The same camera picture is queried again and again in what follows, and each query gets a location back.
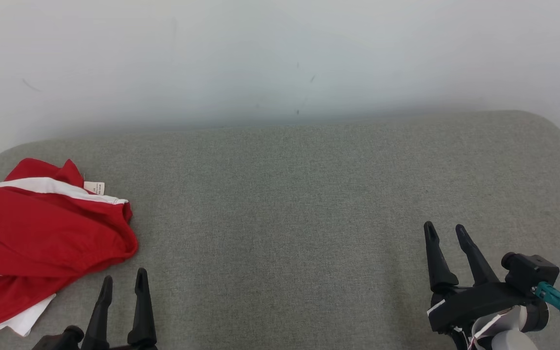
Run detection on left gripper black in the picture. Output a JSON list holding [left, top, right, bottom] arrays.
[[80, 268, 159, 350]]

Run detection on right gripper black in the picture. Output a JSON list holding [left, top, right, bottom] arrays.
[[424, 221, 537, 335]]

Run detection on red basketball jersey white sleeves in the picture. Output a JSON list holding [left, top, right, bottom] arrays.
[[0, 158, 106, 337]]

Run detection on teal cable connector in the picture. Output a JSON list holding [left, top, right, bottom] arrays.
[[534, 281, 560, 319]]

